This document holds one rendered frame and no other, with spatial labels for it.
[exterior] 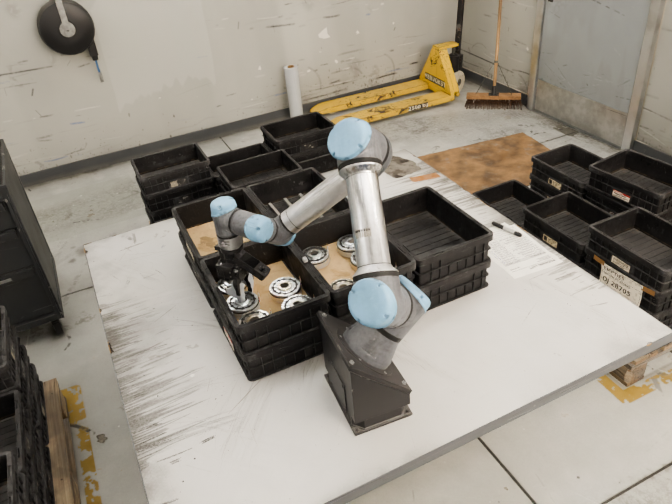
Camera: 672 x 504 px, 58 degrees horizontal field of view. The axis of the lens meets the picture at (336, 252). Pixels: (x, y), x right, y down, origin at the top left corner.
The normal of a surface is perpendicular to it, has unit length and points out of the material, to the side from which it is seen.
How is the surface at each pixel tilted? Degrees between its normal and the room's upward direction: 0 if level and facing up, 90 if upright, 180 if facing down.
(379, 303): 58
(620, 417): 0
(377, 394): 90
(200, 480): 0
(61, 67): 90
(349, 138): 44
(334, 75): 90
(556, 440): 0
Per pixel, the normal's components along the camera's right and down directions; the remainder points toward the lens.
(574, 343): -0.08, -0.82
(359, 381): 0.36, 0.51
